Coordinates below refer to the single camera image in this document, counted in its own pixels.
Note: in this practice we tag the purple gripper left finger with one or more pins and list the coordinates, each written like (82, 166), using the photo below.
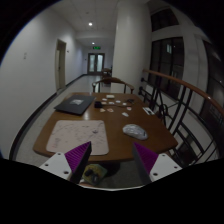
(70, 165)

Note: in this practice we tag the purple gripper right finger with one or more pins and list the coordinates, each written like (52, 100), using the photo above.
(152, 166)

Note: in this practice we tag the grey computer mouse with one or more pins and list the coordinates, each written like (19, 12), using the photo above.
(135, 131)

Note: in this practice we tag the colourful bag under table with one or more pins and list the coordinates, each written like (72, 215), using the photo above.
(94, 173)

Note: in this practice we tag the white paper at table edge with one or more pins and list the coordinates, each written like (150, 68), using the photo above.
(148, 111)

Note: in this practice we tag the small white packet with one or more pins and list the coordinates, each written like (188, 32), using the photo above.
(125, 114)

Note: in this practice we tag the black closed laptop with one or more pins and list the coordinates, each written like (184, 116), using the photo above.
(76, 104)

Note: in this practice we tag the black railing with wooden handrail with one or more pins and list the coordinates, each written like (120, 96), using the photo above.
(193, 117)

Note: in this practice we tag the brown wooden table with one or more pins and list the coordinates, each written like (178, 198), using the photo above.
(120, 145)

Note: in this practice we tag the small black box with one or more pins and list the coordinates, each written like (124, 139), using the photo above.
(98, 104)

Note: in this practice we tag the white card on table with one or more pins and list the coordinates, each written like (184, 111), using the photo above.
(110, 96)

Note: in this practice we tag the wooden chair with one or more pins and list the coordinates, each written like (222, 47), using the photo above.
(112, 80)

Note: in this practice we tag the double door at corridor end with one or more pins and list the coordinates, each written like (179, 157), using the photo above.
(95, 63)

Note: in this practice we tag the green exit sign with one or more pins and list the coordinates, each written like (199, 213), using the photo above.
(96, 47)

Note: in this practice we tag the side door in wall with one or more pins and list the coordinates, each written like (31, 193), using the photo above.
(60, 55)

